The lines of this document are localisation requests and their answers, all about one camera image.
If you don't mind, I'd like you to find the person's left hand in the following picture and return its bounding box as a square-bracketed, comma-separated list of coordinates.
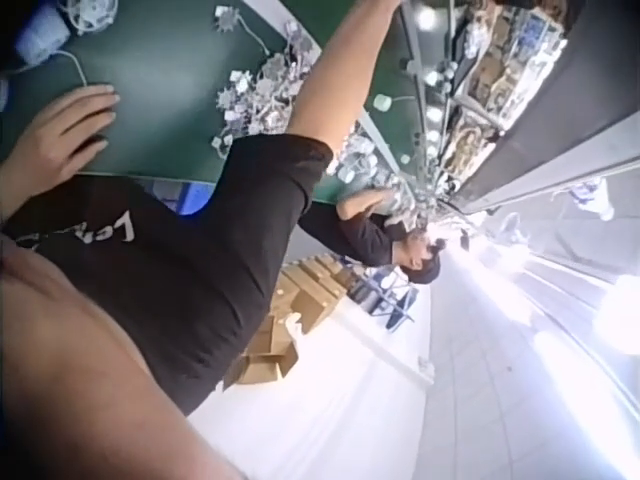
[8, 83, 122, 204]

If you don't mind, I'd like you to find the white thread spool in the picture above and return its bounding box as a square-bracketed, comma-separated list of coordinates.
[13, 3, 75, 67]

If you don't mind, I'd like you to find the blue bin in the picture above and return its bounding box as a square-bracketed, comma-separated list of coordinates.
[149, 178, 215, 217]

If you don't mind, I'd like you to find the pile of white star-shaped parts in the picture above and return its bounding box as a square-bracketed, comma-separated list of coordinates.
[209, 4, 324, 161]

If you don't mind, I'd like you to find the heap of white parts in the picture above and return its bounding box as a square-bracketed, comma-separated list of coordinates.
[327, 130, 419, 214]

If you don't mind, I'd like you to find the stack of cardboard boxes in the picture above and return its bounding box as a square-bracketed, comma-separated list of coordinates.
[223, 253, 362, 392]

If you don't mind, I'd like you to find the row of white lamps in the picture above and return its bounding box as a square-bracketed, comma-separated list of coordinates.
[399, 0, 457, 171]

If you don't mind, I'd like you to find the blue metal chair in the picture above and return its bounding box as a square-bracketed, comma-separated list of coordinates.
[355, 267, 419, 331]

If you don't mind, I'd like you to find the shelf with packed goods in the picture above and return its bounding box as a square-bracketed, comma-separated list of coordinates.
[439, 0, 574, 194]

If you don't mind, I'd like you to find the white cable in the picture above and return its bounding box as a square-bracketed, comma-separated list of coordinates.
[7, 48, 89, 87]

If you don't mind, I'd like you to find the white wire coil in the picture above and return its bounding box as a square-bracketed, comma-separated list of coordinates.
[56, 0, 120, 35]

